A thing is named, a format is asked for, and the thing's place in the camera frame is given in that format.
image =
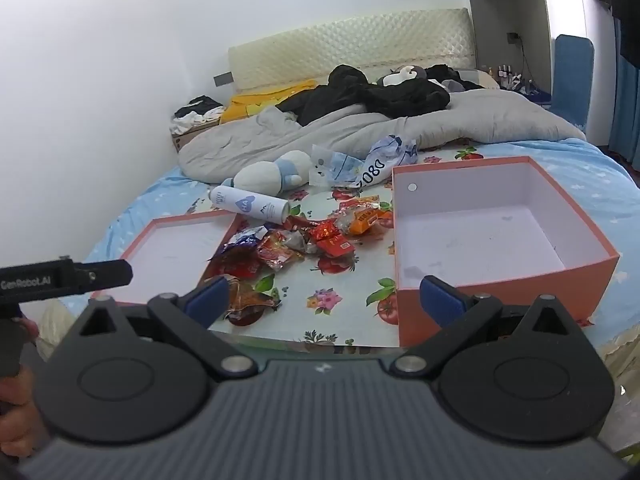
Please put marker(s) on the blue curtain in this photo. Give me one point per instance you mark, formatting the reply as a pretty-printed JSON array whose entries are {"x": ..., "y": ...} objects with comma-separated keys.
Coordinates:
[{"x": 624, "y": 137}]

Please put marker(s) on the red snack packet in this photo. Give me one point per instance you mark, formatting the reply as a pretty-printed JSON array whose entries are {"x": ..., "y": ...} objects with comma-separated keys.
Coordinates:
[{"x": 330, "y": 239}]

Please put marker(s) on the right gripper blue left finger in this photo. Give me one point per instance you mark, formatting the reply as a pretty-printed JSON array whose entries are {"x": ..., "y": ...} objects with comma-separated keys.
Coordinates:
[{"x": 186, "y": 321}]

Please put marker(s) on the blue chair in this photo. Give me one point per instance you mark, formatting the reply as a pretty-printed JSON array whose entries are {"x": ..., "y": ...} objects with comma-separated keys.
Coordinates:
[{"x": 573, "y": 64}]

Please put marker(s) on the white blue plush toy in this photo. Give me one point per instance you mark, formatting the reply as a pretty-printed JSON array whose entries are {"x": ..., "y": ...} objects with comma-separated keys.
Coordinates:
[{"x": 288, "y": 172}]

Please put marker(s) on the black white plush toy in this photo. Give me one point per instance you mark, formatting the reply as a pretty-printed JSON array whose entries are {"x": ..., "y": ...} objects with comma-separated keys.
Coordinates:
[{"x": 406, "y": 73}]

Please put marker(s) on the floral tablecloth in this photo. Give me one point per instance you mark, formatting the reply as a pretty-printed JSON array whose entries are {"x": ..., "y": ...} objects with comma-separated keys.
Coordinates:
[{"x": 349, "y": 301}]

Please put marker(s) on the orange snack packet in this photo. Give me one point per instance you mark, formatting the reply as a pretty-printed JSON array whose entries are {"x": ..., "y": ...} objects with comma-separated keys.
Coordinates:
[{"x": 358, "y": 216}]

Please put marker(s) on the clear blue plastic bag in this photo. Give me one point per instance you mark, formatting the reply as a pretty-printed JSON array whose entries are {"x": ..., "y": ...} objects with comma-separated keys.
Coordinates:
[{"x": 331, "y": 169}]

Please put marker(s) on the brown snack packet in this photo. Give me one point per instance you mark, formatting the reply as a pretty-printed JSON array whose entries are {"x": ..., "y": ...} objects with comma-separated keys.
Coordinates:
[{"x": 238, "y": 302}]

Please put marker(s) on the blue purple snack bag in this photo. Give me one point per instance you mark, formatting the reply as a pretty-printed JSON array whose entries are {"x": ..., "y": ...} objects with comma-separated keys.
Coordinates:
[{"x": 238, "y": 257}]

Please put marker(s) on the crumpled white race bib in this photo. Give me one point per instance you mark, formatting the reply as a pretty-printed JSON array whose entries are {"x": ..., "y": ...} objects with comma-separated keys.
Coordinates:
[{"x": 384, "y": 156}]

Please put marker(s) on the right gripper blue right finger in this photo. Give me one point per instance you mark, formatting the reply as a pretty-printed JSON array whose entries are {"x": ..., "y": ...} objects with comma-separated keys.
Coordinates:
[{"x": 460, "y": 319}]

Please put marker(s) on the white spray bottle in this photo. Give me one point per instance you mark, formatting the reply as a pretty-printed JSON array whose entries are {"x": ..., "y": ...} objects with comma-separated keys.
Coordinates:
[{"x": 250, "y": 204}]

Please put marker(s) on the person's left hand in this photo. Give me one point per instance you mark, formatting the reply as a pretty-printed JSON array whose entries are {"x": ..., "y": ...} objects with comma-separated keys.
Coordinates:
[{"x": 21, "y": 427}]

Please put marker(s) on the blue bed sheet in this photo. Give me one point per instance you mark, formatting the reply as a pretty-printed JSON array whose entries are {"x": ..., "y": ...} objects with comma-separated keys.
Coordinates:
[{"x": 601, "y": 187}]

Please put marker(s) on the cream padded headboard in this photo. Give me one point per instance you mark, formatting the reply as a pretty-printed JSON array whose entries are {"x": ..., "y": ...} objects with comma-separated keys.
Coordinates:
[{"x": 373, "y": 44}]

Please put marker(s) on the pink box lid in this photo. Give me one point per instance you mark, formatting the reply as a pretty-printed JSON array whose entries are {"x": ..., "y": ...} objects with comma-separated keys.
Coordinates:
[{"x": 171, "y": 255}]

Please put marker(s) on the black clothes pile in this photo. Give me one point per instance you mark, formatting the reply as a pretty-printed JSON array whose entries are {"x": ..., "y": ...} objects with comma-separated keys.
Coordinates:
[{"x": 424, "y": 93}]

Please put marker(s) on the cardboard box with clothes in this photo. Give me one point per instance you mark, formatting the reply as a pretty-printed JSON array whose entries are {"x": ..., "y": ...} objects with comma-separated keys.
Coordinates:
[{"x": 199, "y": 114}]

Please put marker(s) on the grey duvet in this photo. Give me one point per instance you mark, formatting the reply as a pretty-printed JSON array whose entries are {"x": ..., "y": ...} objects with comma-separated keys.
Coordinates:
[{"x": 482, "y": 115}]

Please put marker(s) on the yellow pillow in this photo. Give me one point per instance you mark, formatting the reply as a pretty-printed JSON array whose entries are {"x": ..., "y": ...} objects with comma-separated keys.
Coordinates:
[{"x": 244, "y": 105}]

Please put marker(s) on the grey wardrobe cabinet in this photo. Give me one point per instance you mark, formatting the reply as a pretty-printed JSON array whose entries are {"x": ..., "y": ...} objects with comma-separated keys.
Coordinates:
[{"x": 521, "y": 34}]

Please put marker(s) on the pink open gift box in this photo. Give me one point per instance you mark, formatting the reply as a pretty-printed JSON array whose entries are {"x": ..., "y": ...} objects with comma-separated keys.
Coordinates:
[{"x": 498, "y": 225}]

